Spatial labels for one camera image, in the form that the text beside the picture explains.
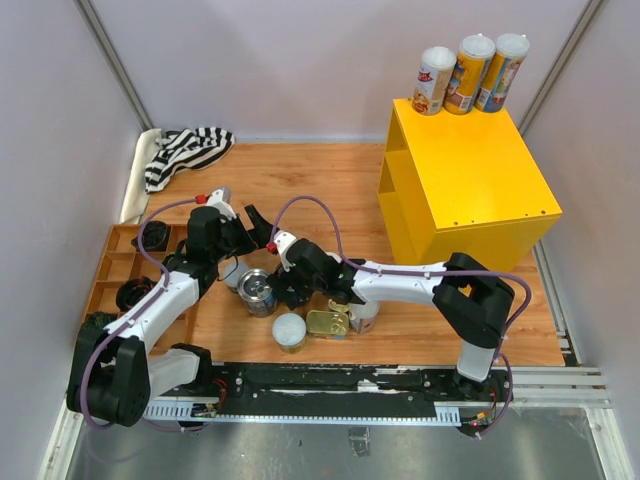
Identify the gold sardine tin lower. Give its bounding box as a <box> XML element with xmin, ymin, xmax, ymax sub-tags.
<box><xmin>305</xmin><ymin>310</ymin><xmax>350</xmax><ymax>339</ymax></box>

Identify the blue can silver top left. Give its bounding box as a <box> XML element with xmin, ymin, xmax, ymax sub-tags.
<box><xmin>237</xmin><ymin>269</ymin><xmax>277</xmax><ymax>317</ymax></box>

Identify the cream cloth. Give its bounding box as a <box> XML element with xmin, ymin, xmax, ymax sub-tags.
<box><xmin>119</xmin><ymin>128</ymin><xmax>162</xmax><ymax>224</ymax></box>

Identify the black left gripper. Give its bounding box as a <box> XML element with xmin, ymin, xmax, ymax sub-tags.
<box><xmin>211</xmin><ymin>204</ymin><xmax>279</xmax><ymax>262</ymax></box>

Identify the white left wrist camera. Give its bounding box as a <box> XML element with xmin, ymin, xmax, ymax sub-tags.
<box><xmin>206</xmin><ymin>186</ymin><xmax>237</xmax><ymax>220</ymax></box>

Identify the yellow wooden shelf cabinet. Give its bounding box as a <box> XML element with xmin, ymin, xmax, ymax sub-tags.
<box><xmin>378</xmin><ymin>98</ymin><xmax>562</xmax><ymax>271</ymax></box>

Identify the green rolled belt bottom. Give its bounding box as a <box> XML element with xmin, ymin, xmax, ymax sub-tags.
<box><xmin>82</xmin><ymin>311</ymin><xmax>118</xmax><ymax>330</ymax></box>

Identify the gold sardine tin upper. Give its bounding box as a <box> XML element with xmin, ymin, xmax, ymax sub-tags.
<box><xmin>328</xmin><ymin>299</ymin><xmax>349</xmax><ymax>313</ymax></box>

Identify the aluminium frame post right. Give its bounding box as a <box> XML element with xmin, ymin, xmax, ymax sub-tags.
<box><xmin>518</xmin><ymin>0</ymin><xmax>608</xmax><ymax>136</ymax></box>

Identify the red label can white lid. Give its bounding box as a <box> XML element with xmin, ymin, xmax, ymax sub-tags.
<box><xmin>412</xmin><ymin>46</ymin><xmax>457</xmax><ymax>116</ymax></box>

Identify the tall yellow blue can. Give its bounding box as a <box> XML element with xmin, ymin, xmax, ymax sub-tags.
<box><xmin>474</xmin><ymin>33</ymin><xmax>530</xmax><ymax>113</ymax></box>

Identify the tall can white lid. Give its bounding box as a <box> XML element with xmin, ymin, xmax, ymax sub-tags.
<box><xmin>443</xmin><ymin>34</ymin><xmax>496</xmax><ymax>115</ymax></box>
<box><xmin>349</xmin><ymin>302</ymin><xmax>380</xmax><ymax>334</ymax></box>

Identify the short green can white lid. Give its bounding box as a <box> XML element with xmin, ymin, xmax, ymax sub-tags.
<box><xmin>221</xmin><ymin>261</ymin><xmax>249</xmax><ymax>294</ymax></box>

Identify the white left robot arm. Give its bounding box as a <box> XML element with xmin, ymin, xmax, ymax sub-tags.
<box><xmin>66</xmin><ymin>204</ymin><xmax>273</xmax><ymax>429</ymax></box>

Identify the aluminium frame post left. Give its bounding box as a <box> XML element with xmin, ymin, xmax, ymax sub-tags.
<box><xmin>73</xmin><ymin>0</ymin><xmax>153</xmax><ymax>130</ymax></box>

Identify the black rolled belt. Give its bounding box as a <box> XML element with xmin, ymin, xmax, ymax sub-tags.
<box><xmin>116</xmin><ymin>276</ymin><xmax>156</xmax><ymax>312</ymax></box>
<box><xmin>142</xmin><ymin>221</ymin><xmax>171</xmax><ymax>252</ymax></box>

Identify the black rolled belt top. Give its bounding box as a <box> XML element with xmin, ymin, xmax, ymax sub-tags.
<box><xmin>142</xmin><ymin>221</ymin><xmax>171</xmax><ymax>252</ymax></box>

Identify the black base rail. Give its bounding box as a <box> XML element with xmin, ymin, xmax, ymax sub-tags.
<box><xmin>155</xmin><ymin>361</ymin><xmax>516</xmax><ymax>406</ymax></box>

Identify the gold sardine tin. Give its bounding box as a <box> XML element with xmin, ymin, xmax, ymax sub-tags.
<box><xmin>328</xmin><ymin>299</ymin><xmax>349</xmax><ymax>313</ymax></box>
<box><xmin>305</xmin><ymin>310</ymin><xmax>350</xmax><ymax>339</ymax></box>

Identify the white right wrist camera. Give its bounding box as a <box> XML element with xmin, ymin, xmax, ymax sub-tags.
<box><xmin>266</xmin><ymin>230</ymin><xmax>298</xmax><ymax>272</ymax></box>

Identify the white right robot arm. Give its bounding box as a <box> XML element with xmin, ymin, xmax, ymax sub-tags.
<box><xmin>267</xmin><ymin>232</ymin><xmax>515</xmax><ymax>400</ymax></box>

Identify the black rolled belt middle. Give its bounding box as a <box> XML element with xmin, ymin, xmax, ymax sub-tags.
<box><xmin>116</xmin><ymin>276</ymin><xmax>156</xmax><ymax>312</ymax></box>

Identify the yellow can white lid front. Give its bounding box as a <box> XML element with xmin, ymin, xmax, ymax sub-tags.
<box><xmin>272</xmin><ymin>313</ymin><xmax>307</xmax><ymax>354</ymax></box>

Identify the aluminium frame post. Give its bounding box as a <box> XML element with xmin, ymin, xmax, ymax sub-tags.
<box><xmin>73</xmin><ymin>0</ymin><xmax>153</xmax><ymax>130</ymax></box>
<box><xmin>518</xmin><ymin>0</ymin><xmax>608</xmax><ymax>136</ymax></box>

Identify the wooden compartment tray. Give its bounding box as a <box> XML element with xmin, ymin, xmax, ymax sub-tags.
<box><xmin>82</xmin><ymin>223</ymin><xmax>201</xmax><ymax>351</ymax></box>

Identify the tall can white lid front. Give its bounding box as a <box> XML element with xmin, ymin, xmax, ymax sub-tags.
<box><xmin>349</xmin><ymin>302</ymin><xmax>380</xmax><ymax>334</ymax></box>

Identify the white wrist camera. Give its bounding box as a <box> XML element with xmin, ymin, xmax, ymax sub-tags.
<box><xmin>206</xmin><ymin>186</ymin><xmax>237</xmax><ymax>220</ymax></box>
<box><xmin>266</xmin><ymin>230</ymin><xmax>298</xmax><ymax>272</ymax></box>

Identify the black striped cloth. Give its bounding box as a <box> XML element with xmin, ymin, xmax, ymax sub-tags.
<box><xmin>144</xmin><ymin>127</ymin><xmax>236</xmax><ymax>194</ymax></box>

